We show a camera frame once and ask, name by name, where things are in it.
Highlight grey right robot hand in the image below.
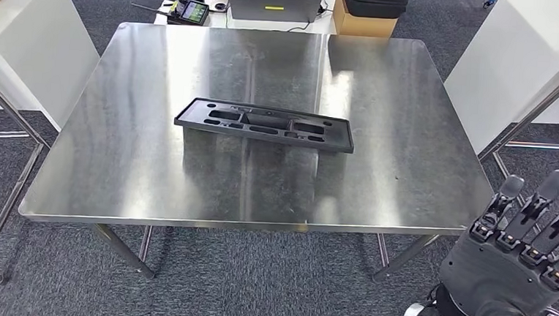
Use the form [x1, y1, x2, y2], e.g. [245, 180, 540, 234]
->
[436, 163, 559, 316]

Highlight black license plate bracket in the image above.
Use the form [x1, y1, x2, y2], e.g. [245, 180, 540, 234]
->
[172, 96, 357, 155]

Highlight stainless steel workbench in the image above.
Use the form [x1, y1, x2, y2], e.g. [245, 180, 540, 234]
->
[14, 15, 503, 301]

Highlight white cabinet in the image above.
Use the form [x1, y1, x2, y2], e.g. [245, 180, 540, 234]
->
[440, 0, 559, 160]
[0, 0, 105, 135]

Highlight cardboard box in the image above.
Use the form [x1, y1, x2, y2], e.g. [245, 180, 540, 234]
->
[330, 0, 399, 40]

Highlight black carrying case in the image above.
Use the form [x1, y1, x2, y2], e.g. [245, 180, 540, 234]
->
[339, 0, 410, 20]

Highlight grey laptop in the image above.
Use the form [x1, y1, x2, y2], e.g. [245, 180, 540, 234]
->
[223, 0, 326, 26]

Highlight black remote controller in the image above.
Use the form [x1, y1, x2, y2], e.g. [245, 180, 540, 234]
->
[130, 0, 211, 28]

